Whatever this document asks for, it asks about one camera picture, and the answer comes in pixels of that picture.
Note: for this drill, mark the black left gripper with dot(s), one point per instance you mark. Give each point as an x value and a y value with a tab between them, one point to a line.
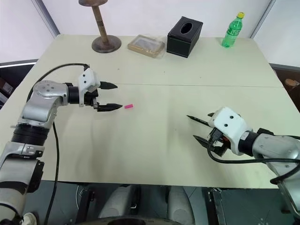
90	98

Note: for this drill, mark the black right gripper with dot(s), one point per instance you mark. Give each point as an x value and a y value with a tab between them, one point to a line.
217	141

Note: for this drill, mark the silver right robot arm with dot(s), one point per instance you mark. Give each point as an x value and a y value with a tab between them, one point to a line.
276	147

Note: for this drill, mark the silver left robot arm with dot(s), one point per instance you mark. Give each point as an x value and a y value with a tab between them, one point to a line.
39	110

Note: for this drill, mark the green plastic bottle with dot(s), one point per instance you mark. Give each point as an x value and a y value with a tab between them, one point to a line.
230	32

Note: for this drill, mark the small pink eraser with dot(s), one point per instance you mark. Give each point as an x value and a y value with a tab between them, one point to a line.
129	106

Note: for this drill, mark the clear plastic box gold tray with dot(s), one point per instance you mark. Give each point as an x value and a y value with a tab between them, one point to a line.
145	45

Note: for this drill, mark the brown wooden hat stand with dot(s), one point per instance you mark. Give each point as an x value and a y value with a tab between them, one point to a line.
102	28

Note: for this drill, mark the grey rounded shape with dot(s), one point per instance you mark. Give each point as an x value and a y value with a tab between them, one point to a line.
119	201
184	202

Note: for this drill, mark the black leather tissue box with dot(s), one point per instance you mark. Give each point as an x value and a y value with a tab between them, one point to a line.
178	44

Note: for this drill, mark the brown round wooden object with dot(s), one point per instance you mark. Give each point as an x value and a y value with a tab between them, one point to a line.
292	83

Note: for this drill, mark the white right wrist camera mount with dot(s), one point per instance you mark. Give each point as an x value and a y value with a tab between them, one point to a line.
230	124

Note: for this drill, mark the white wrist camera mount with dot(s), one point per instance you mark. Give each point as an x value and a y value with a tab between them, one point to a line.
87	78
230	124

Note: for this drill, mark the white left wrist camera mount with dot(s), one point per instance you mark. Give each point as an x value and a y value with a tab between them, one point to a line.
87	78

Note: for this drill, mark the grey metal frame post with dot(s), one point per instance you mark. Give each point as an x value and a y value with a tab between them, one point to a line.
48	17
261	18

